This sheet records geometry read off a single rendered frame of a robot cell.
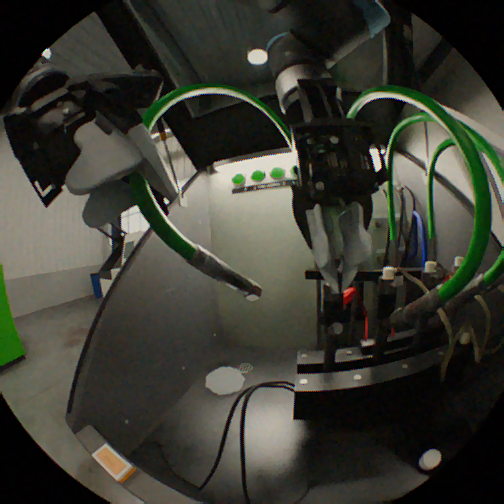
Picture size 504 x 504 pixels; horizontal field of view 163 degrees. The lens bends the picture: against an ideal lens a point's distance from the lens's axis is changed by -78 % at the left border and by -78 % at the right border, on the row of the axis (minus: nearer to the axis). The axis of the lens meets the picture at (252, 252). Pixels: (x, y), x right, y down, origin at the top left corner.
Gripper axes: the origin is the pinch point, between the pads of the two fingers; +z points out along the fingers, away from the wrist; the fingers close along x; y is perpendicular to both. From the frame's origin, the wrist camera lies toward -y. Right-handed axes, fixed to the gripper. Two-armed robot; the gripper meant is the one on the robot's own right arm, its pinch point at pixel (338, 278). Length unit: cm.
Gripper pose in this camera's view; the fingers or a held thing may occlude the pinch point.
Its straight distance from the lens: 20.4
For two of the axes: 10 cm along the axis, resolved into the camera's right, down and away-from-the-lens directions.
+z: 0.9, 9.9, 0.5
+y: -2.6, 0.7, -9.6
